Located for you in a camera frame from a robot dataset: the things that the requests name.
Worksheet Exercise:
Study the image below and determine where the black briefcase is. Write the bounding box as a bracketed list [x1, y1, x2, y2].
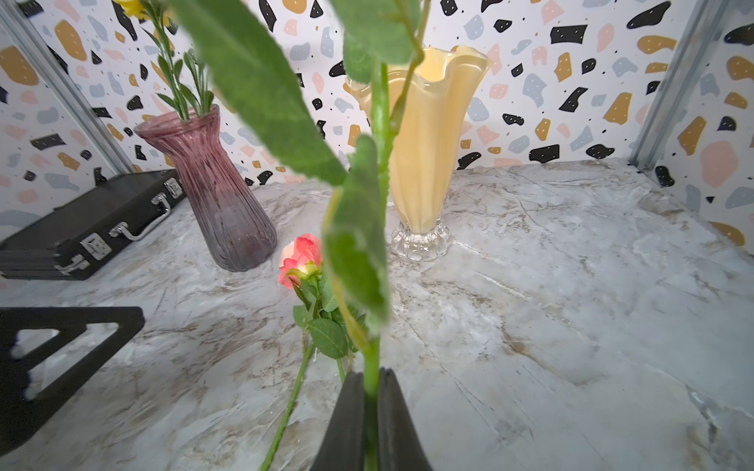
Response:
[1, 170, 186, 281]

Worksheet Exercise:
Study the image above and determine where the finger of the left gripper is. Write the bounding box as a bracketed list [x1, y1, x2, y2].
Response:
[0, 305, 146, 457]

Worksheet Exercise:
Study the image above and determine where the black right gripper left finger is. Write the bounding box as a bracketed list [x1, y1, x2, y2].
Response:
[310, 372, 366, 471]

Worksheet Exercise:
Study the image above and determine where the aluminium right corner post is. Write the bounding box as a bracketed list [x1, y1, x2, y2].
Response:
[630, 0, 736, 174]

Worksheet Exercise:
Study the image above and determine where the pink rose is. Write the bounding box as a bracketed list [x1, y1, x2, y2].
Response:
[174, 1, 429, 470]
[260, 234, 357, 470]

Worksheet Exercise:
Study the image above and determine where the aluminium left corner post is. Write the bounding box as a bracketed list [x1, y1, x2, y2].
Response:
[1, 1, 135, 175]

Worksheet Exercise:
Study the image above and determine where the purple ribbed glass vase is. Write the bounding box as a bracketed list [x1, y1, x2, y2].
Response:
[135, 104, 278, 272]

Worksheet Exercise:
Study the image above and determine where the yellow fluted glass vase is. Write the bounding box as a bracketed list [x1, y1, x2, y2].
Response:
[344, 45, 493, 263]

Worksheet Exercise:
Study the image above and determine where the aluminium corner post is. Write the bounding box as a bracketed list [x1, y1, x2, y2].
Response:
[630, 0, 736, 174]
[1, 1, 135, 175]

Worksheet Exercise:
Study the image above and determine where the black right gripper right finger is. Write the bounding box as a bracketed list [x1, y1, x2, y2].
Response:
[377, 368, 433, 471]

